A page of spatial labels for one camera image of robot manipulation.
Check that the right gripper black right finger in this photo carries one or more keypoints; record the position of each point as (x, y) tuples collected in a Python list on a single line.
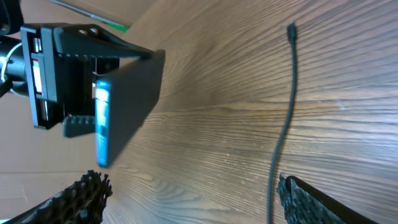
[(303, 203)]

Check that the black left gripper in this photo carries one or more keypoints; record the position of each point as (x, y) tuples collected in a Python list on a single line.
[(62, 61)]

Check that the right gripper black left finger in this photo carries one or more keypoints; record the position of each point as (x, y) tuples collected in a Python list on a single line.
[(82, 203)]

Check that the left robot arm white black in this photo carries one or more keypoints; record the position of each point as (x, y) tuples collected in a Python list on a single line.
[(12, 59)]

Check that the black smartphone blue screen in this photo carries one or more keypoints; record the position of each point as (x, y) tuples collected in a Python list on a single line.
[(123, 100)]

